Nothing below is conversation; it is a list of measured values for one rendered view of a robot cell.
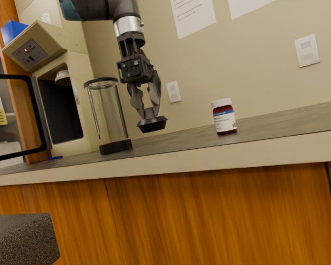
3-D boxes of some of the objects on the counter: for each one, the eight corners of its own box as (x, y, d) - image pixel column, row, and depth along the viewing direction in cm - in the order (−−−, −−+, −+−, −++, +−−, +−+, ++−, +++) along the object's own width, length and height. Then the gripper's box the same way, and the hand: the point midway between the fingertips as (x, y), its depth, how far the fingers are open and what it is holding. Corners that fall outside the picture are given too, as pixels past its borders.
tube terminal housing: (90, 149, 131) (62, 29, 128) (127, 142, 114) (96, 4, 111) (52, 159, 109) (17, 16, 106) (92, 152, 93) (52, -18, 90)
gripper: (103, 40, 51) (122, 123, 52) (142, 25, 48) (162, 113, 49) (120, 50, 60) (135, 121, 60) (154, 38, 57) (170, 113, 57)
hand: (150, 113), depth 57 cm, fingers closed on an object, 3 cm apart
